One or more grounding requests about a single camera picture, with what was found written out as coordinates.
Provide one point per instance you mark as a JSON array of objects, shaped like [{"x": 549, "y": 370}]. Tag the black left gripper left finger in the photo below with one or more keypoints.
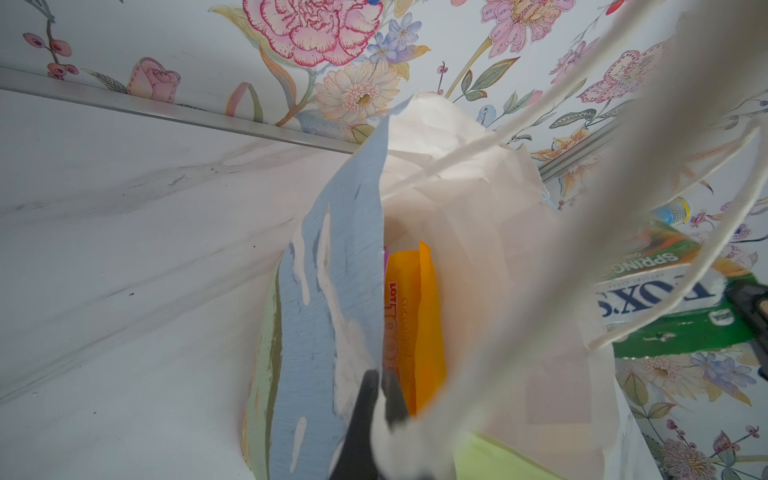
[{"x": 356, "y": 461}]

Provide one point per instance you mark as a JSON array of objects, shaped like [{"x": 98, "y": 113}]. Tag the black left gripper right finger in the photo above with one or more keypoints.
[{"x": 396, "y": 410}]

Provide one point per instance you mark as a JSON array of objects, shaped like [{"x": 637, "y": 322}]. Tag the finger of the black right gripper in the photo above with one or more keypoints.
[{"x": 750, "y": 299}]

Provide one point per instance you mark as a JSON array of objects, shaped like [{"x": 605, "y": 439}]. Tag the yellow mango snack packet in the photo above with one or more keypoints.
[{"x": 413, "y": 346}]

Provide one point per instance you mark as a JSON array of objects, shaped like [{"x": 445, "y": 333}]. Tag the landscape print paper bag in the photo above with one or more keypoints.
[{"x": 530, "y": 381}]

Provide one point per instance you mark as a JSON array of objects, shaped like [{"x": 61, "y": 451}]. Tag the blue toy microphone on stand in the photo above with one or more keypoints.
[{"x": 675, "y": 212}]

